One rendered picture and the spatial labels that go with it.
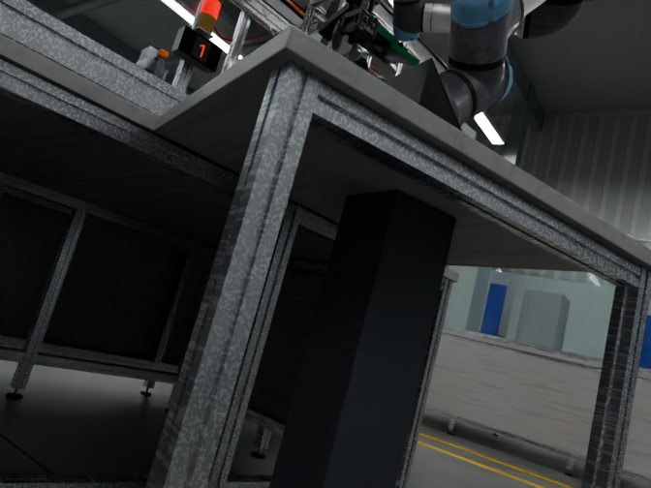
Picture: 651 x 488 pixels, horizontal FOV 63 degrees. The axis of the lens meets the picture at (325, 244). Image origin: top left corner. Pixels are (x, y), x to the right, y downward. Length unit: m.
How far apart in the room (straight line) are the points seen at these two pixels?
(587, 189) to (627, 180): 0.61
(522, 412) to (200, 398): 4.50
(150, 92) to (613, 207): 9.30
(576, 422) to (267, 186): 4.44
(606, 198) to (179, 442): 9.77
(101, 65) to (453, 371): 4.48
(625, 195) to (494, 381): 5.74
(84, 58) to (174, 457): 0.78
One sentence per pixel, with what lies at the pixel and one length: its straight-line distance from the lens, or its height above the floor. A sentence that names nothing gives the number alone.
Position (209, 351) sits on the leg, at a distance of 0.57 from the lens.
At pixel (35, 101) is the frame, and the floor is 0.79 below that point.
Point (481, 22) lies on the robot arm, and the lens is 1.14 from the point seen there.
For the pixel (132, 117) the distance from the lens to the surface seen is 1.06.
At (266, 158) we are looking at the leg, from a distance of 0.59.
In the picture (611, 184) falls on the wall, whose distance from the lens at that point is 10.21.
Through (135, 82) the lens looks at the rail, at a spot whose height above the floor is 0.93.
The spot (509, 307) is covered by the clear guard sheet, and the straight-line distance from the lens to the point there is 5.12.
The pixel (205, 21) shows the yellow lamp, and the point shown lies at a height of 1.28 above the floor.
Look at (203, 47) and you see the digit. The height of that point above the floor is 1.21.
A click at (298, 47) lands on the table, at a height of 0.84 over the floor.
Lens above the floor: 0.54
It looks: 10 degrees up
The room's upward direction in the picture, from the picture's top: 15 degrees clockwise
